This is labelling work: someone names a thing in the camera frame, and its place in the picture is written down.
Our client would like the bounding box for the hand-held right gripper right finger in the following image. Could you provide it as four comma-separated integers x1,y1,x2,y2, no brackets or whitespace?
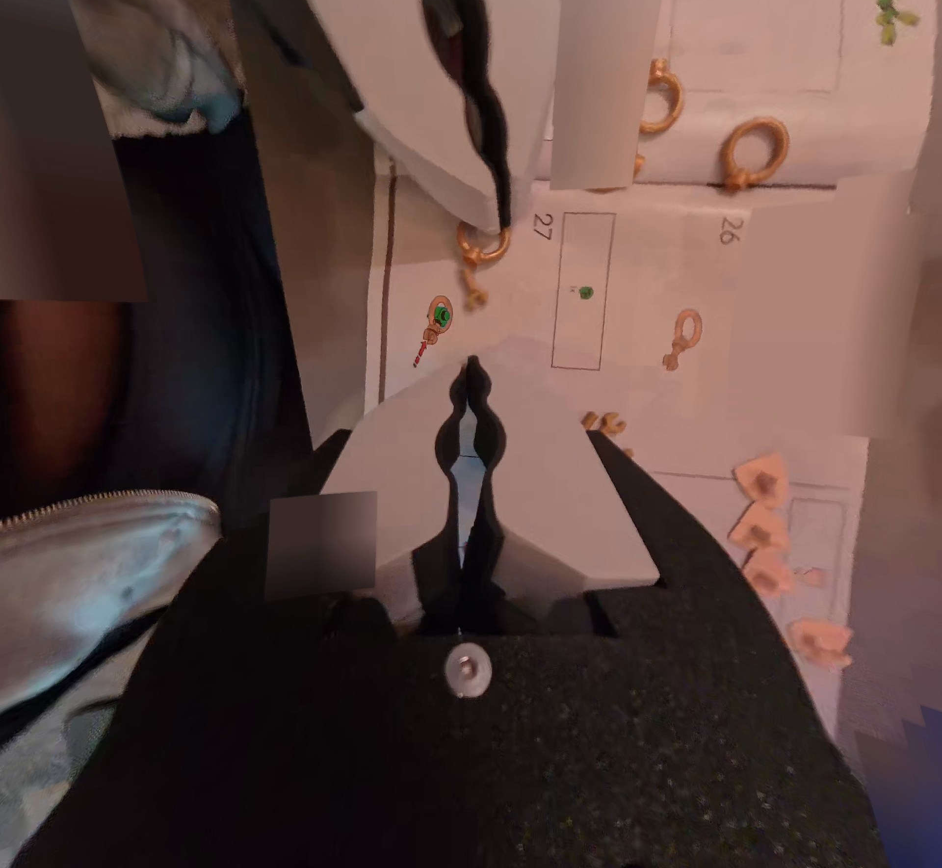
464,355,661,630

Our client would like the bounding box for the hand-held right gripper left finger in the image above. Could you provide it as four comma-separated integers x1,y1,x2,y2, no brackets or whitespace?
320,356,475,630

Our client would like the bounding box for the white instruction booklet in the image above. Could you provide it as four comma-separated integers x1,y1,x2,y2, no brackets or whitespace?
364,0,924,736

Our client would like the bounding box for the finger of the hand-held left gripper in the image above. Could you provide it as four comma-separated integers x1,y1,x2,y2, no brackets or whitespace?
268,0,510,230
442,0,568,230

